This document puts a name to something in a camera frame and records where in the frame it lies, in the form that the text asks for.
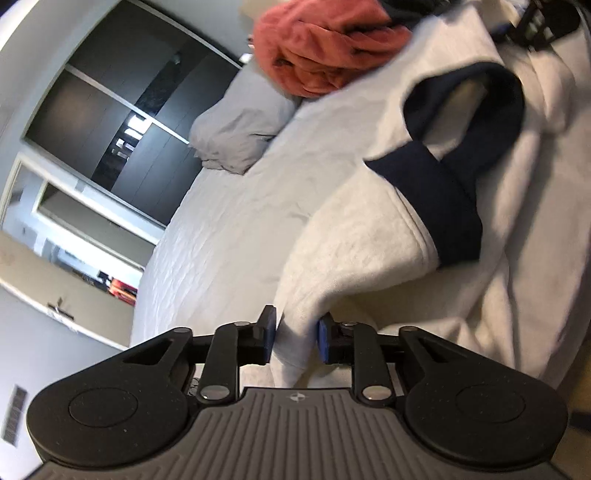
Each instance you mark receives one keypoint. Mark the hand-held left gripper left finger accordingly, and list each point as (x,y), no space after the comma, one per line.
(268,333)

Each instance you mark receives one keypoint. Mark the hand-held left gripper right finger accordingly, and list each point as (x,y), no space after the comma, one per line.
(323,340)

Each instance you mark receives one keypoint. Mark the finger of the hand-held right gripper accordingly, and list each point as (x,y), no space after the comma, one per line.
(540,23)

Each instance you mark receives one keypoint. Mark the cream sweatshirt with navy collar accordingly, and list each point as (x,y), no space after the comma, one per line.
(364,240)

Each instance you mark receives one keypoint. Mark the bed with light grey sheet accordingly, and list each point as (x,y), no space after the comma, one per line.
(221,240)

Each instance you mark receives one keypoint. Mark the dark navy garment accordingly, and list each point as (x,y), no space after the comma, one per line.
(406,11)

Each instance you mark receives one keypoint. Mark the grey pillow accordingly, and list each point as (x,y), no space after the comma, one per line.
(240,124)

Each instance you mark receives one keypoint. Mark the orange-red crumpled garment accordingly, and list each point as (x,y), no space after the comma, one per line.
(318,46)

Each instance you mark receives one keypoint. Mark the dark sliding-door wardrobe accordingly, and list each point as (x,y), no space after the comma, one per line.
(115,92)

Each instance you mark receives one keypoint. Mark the white door frame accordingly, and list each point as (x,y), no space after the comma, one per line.
(69,258)

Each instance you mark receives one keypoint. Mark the grey wall vent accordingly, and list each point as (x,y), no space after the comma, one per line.
(14,415)

